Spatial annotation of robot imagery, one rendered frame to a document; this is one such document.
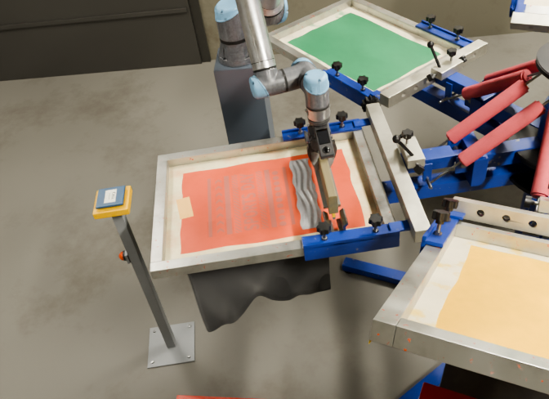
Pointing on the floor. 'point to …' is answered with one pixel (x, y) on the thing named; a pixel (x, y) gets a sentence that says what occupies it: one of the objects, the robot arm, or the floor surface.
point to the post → (157, 359)
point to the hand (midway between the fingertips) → (323, 168)
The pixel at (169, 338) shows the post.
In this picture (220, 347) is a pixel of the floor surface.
